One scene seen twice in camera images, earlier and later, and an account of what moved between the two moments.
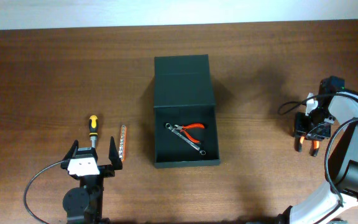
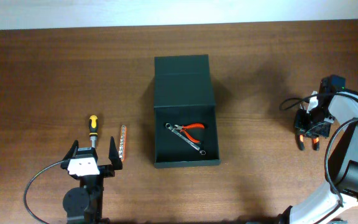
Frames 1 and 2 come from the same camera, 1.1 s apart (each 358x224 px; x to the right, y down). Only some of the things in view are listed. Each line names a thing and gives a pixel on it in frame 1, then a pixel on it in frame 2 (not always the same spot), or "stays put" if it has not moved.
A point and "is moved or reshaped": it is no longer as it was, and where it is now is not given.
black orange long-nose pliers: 299,142 is moved or reshaped
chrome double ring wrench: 169,126 stays put
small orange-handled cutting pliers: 182,129 stays put
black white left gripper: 115,162 stays put
